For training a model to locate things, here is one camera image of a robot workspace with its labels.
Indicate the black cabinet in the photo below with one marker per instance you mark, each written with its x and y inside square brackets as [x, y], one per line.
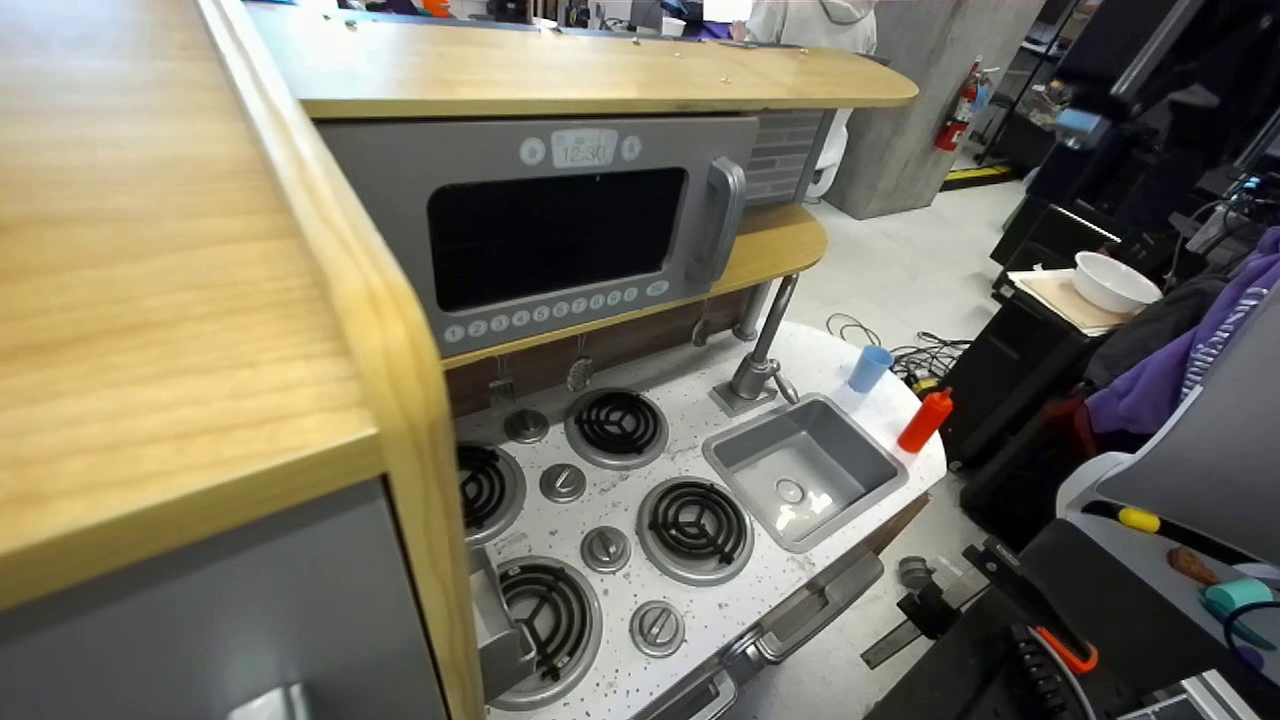
[1010, 380]

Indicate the black clamp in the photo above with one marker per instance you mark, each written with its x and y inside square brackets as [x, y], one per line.
[930, 605]

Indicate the white bowl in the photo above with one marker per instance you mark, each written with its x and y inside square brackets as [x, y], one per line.
[1110, 285]

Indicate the toy kitchen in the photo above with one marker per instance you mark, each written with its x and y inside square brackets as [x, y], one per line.
[200, 300]

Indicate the black coil burner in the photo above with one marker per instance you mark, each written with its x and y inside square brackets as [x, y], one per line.
[696, 525]
[617, 424]
[545, 610]
[482, 487]

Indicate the yellow toy piece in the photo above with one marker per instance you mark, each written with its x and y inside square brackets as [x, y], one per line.
[1139, 520]

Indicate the yellow black floor strip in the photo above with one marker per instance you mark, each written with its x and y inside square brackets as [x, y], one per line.
[975, 175]

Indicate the grey stove knob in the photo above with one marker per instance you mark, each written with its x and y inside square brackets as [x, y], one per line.
[657, 628]
[525, 426]
[606, 549]
[563, 483]

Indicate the brown toy piece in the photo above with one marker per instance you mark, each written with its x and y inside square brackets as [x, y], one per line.
[1192, 565]

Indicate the grey toy sink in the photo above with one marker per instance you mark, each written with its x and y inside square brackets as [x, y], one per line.
[800, 480]

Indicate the blue cup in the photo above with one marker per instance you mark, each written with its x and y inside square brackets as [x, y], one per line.
[869, 368]

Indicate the orange squeeze bottle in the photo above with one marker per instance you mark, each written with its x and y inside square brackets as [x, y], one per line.
[922, 424]

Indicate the red fire extinguisher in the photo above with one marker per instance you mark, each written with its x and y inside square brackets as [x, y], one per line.
[958, 115]

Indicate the grey toy tap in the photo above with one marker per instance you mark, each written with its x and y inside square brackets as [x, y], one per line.
[755, 375]

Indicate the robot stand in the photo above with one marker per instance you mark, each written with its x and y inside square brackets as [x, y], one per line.
[1110, 600]

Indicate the grey microwave door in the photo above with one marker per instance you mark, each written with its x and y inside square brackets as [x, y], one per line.
[400, 160]

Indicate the person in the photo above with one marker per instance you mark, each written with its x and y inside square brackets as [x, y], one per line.
[815, 25]

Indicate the teal toy piece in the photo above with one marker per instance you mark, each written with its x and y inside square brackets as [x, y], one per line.
[1235, 597]

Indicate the purple cloth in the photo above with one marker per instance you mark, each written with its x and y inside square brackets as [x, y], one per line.
[1150, 385]

